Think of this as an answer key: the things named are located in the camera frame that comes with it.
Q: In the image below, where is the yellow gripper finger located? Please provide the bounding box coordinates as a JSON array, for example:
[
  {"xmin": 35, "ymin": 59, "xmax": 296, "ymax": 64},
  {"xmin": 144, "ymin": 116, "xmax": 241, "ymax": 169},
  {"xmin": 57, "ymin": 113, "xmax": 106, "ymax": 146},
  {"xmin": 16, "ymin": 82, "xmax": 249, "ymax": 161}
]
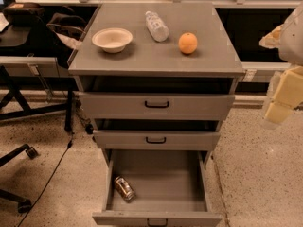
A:
[
  {"xmin": 258, "ymin": 26, "xmax": 282, "ymax": 49},
  {"xmin": 264, "ymin": 66, "xmax": 303, "ymax": 125}
]

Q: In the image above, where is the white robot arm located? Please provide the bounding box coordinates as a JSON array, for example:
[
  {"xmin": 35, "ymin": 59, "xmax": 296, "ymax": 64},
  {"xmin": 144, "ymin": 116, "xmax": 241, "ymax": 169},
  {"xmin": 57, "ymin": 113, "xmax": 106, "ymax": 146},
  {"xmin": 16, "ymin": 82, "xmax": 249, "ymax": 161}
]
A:
[{"xmin": 259, "ymin": 3, "xmax": 303, "ymax": 129}]

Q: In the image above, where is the grey drawer cabinet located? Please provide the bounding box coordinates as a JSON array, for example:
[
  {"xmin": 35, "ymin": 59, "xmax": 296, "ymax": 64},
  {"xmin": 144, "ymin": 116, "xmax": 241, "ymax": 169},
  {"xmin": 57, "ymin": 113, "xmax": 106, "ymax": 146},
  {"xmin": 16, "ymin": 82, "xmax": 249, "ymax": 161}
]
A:
[{"xmin": 67, "ymin": 2, "xmax": 246, "ymax": 170}]

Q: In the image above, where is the grey bottom drawer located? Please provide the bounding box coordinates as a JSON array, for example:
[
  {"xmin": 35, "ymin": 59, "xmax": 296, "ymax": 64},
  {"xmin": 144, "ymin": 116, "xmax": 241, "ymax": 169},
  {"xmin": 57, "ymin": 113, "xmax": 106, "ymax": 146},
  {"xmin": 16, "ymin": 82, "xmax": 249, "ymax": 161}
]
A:
[{"xmin": 93, "ymin": 149, "xmax": 222, "ymax": 227}]

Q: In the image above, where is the grey drawer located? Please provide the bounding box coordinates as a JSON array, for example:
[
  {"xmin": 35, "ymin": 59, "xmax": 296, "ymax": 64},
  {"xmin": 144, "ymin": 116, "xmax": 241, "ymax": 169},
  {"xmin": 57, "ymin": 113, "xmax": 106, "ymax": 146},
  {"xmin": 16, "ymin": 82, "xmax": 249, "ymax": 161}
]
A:
[
  {"xmin": 93, "ymin": 149, "xmax": 222, "ymax": 227},
  {"xmin": 94, "ymin": 131, "xmax": 220, "ymax": 151},
  {"xmin": 80, "ymin": 93, "xmax": 235, "ymax": 121}
]

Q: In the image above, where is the grey middle drawer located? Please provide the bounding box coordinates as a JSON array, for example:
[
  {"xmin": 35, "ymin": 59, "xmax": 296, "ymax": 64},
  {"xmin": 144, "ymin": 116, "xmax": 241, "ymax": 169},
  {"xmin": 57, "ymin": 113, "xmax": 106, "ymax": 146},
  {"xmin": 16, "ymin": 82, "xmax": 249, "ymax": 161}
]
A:
[{"xmin": 94, "ymin": 131, "xmax": 220, "ymax": 151}]

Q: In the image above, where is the grey top drawer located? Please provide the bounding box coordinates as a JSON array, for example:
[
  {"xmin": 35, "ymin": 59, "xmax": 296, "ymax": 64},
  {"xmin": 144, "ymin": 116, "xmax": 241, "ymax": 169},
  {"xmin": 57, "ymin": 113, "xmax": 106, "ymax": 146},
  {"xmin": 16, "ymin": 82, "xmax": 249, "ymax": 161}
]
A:
[{"xmin": 80, "ymin": 93, "xmax": 235, "ymax": 121}]

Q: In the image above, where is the orange fruit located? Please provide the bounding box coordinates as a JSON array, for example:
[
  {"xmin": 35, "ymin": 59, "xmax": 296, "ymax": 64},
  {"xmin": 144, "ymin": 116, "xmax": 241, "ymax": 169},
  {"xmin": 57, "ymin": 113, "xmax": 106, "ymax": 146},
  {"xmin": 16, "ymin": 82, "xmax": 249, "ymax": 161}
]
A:
[{"xmin": 178, "ymin": 32, "xmax": 198, "ymax": 54}]

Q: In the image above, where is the clear plastic water bottle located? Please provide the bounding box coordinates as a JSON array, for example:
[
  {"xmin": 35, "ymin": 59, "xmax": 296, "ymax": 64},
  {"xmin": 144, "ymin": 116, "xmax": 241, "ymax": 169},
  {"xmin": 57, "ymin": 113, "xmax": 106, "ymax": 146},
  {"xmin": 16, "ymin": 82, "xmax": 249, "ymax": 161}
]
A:
[{"xmin": 145, "ymin": 11, "xmax": 169, "ymax": 43}]

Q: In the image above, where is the white paper bowl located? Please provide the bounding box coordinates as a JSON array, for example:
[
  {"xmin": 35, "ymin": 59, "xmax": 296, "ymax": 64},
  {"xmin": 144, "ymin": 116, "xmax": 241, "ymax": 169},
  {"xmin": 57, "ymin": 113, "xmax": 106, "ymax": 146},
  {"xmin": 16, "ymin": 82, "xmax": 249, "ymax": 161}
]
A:
[{"xmin": 92, "ymin": 28, "xmax": 133, "ymax": 53}]

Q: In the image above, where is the black box on desk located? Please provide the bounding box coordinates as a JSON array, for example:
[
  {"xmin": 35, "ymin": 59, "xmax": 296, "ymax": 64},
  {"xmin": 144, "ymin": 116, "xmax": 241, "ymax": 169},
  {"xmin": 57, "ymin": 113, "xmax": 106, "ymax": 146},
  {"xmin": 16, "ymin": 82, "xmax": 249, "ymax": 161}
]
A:
[{"xmin": 3, "ymin": 2, "xmax": 45, "ymax": 26}]

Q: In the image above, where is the black office chair base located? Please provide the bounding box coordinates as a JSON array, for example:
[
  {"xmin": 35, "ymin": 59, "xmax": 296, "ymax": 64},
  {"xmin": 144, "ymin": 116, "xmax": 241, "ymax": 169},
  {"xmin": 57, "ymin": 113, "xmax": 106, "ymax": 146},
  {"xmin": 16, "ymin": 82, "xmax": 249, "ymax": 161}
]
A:
[{"xmin": 0, "ymin": 143, "xmax": 40, "ymax": 214}]

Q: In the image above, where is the dark bag with strap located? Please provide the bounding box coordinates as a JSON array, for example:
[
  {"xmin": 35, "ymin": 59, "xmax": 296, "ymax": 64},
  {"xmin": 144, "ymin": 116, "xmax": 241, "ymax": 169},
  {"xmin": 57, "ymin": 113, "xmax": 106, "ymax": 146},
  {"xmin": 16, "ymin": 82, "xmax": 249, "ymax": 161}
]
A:
[{"xmin": 46, "ymin": 12, "xmax": 86, "ymax": 68}]

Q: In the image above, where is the black floor cable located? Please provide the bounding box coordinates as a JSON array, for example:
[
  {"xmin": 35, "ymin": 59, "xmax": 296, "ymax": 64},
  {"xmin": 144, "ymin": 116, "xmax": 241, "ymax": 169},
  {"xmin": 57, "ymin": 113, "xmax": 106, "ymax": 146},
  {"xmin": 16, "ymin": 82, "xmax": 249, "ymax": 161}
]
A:
[{"xmin": 16, "ymin": 132, "xmax": 74, "ymax": 227}]

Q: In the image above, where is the black desk frame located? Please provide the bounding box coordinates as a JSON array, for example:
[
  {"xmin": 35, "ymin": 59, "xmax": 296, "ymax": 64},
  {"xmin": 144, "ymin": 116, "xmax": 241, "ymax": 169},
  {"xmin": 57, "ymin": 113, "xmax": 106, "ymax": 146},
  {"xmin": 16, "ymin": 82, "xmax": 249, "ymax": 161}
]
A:
[{"xmin": 0, "ymin": 65, "xmax": 73, "ymax": 132}]

